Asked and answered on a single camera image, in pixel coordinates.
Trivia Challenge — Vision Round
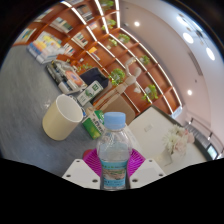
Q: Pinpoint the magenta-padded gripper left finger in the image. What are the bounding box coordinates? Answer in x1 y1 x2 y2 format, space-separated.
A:
61 148 101 190

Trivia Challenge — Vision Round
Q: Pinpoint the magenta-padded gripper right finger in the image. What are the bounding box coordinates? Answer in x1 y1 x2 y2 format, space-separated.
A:
127 148 167 190

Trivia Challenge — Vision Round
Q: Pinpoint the clear blue-capped water bottle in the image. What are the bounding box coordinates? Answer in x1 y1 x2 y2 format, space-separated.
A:
96 111 133 191

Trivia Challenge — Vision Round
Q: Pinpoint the white ceramic vase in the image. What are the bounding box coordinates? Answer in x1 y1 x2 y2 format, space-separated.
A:
159 148 174 167

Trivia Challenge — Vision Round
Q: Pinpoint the pink and white flower bouquet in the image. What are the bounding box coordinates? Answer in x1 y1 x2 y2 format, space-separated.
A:
162 123 196 156

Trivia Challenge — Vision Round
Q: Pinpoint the green tissue box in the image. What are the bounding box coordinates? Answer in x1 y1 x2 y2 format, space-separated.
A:
81 109 108 140

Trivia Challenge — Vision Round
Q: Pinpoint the cream paper cup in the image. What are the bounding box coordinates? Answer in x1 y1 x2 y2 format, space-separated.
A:
41 93 84 141

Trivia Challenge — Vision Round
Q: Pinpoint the tan upholstered chair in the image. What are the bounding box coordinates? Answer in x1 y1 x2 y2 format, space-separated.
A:
99 96 137 126

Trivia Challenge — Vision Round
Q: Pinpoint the dark-framed window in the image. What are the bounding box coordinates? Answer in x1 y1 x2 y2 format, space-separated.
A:
206 144 219 160

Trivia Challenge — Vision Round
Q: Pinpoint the tall white green carton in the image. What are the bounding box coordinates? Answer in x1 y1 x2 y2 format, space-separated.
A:
76 79 105 107

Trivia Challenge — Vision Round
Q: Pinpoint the wooden artist mannequin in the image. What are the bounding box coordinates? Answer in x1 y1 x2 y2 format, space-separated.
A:
96 57 143 113

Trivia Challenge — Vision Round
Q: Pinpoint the stack of dark books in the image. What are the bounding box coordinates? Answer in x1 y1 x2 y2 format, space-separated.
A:
45 59 88 96

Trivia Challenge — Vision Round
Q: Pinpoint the dark blue chair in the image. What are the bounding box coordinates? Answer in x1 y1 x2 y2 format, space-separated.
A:
79 67 111 89

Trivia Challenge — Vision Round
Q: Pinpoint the wooden shelf unit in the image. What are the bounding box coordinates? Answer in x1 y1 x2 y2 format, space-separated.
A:
13 0 184 116

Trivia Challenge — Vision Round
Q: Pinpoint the ceiling air vent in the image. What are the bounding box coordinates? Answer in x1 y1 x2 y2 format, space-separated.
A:
188 49 203 76

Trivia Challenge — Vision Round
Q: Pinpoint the stack of colourful books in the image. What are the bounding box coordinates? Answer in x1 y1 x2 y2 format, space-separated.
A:
26 30 66 65

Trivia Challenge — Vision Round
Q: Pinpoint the multi-bulb ceiling lamp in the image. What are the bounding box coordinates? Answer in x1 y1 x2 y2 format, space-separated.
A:
176 13 217 62

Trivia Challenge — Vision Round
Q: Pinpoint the black ceiling track rail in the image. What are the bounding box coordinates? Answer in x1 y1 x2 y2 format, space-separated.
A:
186 118 224 158

